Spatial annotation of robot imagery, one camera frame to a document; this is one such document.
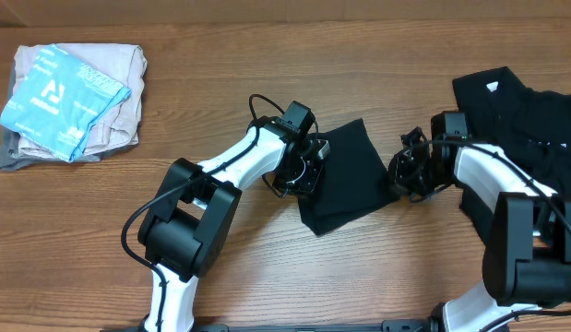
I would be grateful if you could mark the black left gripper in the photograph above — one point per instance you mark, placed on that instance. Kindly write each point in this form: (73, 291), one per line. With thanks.
(304, 188)

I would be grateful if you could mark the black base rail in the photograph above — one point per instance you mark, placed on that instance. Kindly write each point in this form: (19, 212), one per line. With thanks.
(294, 328)

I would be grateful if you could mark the folded light blue printed shirt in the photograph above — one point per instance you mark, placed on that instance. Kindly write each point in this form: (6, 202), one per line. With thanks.
(59, 101)

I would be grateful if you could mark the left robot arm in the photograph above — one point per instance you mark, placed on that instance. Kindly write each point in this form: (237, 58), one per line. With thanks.
(186, 224)

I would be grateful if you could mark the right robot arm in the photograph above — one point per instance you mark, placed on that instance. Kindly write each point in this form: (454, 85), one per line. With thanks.
(526, 265)

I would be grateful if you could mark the black t-shirt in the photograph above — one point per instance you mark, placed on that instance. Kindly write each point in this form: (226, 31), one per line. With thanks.
(354, 181)

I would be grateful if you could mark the folded beige shirt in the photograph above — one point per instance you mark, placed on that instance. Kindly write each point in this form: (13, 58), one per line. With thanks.
(122, 62)

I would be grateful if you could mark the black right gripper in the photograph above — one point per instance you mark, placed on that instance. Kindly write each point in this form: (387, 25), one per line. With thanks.
(398, 179)

